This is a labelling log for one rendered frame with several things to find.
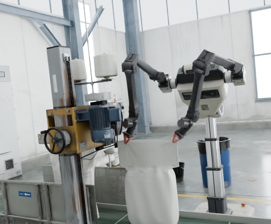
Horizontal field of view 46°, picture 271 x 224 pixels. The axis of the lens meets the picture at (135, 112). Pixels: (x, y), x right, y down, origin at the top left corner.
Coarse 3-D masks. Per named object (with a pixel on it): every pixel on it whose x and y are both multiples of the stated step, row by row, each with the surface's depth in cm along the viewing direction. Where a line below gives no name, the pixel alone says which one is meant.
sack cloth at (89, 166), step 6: (90, 150) 262; (54, 156) 278; (90, 156) 261; (54, 162) 275; (84, 162) 260; (90, 162) 261; (54, 168) 271; (84, 168) 259; (90, 168) 263; (54, 174) 272; (60, 174) 268; (84, 174) 259; (90, 174) 263; (54, 180) 274; (60, 180) 269; (90, 180) 263; (96, 204) 270
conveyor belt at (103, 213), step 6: (0, 204) 330; (0, 210) 311; (102, 210) 283; (108, 210) 281; (114, 210) 280; (102, 216) 268; (108, 216) 267; (114, 216) 265; (120, 216) 264; (126, 216) 263; (102, 222) 255; (108, 222) 254; (114, 222) 253; (120, 222) 252; (126, 222) 251; (180, 222) 240; (186, 222) 239; (192, 222) 238; (198, 222) 237; (204, 222) 236; (210, 222) 235; (216, 222) 234; (222, 222) 233; (228, 222) 232
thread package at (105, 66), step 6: (102, 54) 219; (108, 54) 219; (114, 54) 224; (96, 60) 221; (102, 60) 219; (108, 60) 219; (114, 60) 223; (96, 66) 221; (102, 66) 219; (108, 66) 219; (114, 66) 222; (96, 72) 222; (102, 72) 219; (108, 72) 219; (114, 72) 222
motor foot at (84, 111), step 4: (76, 112) 213; (80, 112) 213; (84, 112) 213; (88, 112) 213; (76, 116) 213; (80, 116) 216; (84, 116) 215; (88, 116) 213; (80, 120) 214; (84, 120) 220
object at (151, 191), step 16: (128, 144) 245; (144, 144) 236; (160, 144) 232; (176, 144) 228; (128, 160) 246; (144, 160) 237; (160, 160) 233; (176, 160) 229; (128, 176) 239; (144, 176) 232; (160, 176) 227; (128, 192) 240; (144, 192) 232; (160, 192) 227; (176, 192) 232; (128, 208) 241; (144, 208) 234; (160, 208) 228; (176, 208) 230
